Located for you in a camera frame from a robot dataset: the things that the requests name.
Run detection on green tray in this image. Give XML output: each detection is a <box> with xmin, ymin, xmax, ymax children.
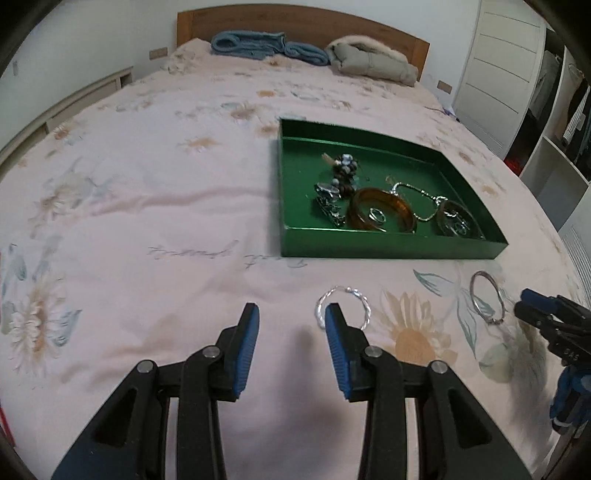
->
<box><xmin>278</xmin><ymin>117</ymin><xmax>509</xmax><ymax>260</ymax></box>

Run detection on thin silver bangle with clasp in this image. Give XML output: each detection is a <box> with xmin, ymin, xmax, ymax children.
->
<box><xmin>469</xmin><ymin>270</ymin><xmax>507</xmax><ymax>325</ymax></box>

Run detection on twisted silver bracelet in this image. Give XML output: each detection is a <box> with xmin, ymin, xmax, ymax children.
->
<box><xmin>314</xmin><ymin>285</ymin><xmax>372</xmax><ymax>330</ymax></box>

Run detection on beaded bracelet with tassel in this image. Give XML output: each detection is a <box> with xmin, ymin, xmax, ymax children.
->
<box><xmin>323</xmin><ymin>153</ymin><xmax>365</xmax><ymax>197</ymax></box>

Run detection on silver chain necklace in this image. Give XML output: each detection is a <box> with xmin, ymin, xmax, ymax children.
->
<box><xmin>385</xmin><ymin>174</ymin><xmax>451</xmax><ymax>232</ymax></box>

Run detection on grey hanging garment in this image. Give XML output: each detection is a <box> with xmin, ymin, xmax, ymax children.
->
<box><xmin>531</xmin><ymin>50</ymin><xmax>561</xmax><ymax>116</ymax></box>

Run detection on grey jacket with fur trim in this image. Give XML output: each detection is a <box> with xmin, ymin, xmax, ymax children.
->
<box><xmin>324</xmin><ymin>36</ymin><xmax>420</xmax><ymax>86</ymax></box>

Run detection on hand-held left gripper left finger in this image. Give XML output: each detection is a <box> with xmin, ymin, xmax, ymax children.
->
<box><xmin>51</xmin><ymin>302</ymin><xmax>260</xmax><ymax>480</ymax></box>

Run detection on dark hanging clothes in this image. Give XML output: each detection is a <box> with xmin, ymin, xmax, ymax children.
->
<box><xmin>561</xmin><ymin>65</ymin><xmax>591</xmax><ymax>163</ymax></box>

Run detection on dark brown bangle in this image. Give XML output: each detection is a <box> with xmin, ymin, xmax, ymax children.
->
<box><xmin>435</xmin><ymin>198</ymin><xmax>486</xmax><ymax>241</ymax></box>

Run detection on amber bangle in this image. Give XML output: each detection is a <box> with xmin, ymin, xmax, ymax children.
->
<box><xmin>346</xmin><ymin>187</ymin><xmax>419</xmax><ymax>233</ymax></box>

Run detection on small blue folded blanket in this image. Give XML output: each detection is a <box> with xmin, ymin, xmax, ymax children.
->
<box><xmin>283</xmin><ymin>41</ymin><xmax>331</xmax><ymax>66</ymax></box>

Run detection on silver wristwatch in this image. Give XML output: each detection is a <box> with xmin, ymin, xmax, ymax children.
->
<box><xmin>314</xmin><ymin>181</ymin><xmax>347</xmax><ymax>228</ymax></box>

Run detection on large blue folded blanket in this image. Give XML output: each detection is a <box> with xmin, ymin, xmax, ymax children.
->
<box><xmin>211</xmin><ymin>31</ymin><xmax>287</xmax><ymax>60</ymax></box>

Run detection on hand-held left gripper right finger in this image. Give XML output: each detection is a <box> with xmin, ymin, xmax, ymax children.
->
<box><xmin>324</xmin><ymin>304</ymin><xmax>532</xmax><ymax>480</ymax></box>

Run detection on wooden headboard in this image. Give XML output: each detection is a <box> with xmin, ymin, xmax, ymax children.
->
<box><xmin>177</xmin><ymin>6</ymin><xmax>430</xmax><ymax>83</ymax></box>

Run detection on white wardrobe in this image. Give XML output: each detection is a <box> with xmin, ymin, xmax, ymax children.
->
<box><xmin>450</xmin><ymin>0</ymin><xmax>591</xmax><ymax>232</ymax></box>

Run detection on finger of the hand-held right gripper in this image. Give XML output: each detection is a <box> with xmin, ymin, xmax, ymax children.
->
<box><xmin>521</xmin><ymin>288</ymin><xmax>591</xmax><ymax>319</ymax></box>
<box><xmin>514</xmin><ymin>301</ymin><xmax>562</xmax><ymax>334</ymax></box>

